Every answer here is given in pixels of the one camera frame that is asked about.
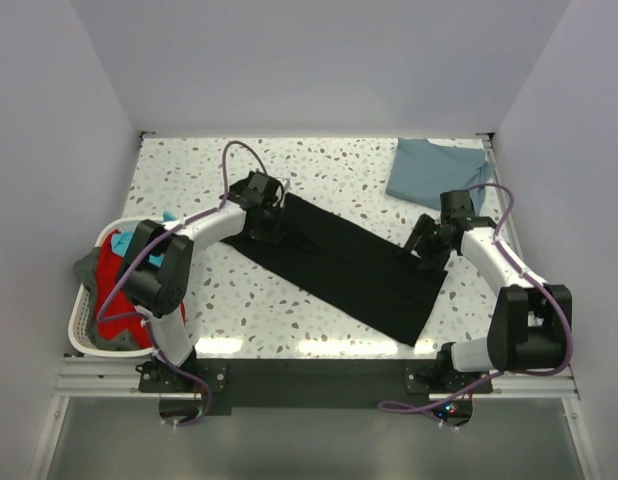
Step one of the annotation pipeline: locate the black t-shirt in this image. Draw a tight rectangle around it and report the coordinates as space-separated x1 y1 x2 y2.
224 194 447 347

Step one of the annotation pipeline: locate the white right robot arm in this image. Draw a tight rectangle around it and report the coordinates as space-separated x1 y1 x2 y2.
403 190 573 376

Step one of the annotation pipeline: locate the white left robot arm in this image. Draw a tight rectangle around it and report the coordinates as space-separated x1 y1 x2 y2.
114 172 290 366

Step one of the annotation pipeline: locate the folded grey-blue t-shirt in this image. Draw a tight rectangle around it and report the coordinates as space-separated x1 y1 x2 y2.
386 138 495 210

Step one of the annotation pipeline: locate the turquoise t-shirt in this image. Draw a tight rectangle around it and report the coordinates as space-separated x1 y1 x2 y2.
111 210 180 274

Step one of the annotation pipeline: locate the red t-shirt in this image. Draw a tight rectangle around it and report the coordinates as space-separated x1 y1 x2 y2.
92 232 188 346

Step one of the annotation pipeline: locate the dark grey t-shirt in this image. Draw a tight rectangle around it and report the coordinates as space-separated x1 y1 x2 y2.
73 247 140 352

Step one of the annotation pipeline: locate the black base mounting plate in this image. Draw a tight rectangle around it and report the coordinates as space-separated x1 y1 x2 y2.
138 357 495 416

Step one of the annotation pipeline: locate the white laundry basket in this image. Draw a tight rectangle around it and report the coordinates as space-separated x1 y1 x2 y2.
68 215 190 359

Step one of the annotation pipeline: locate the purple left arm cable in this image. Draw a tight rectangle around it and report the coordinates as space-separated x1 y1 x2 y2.
94 141 270 427

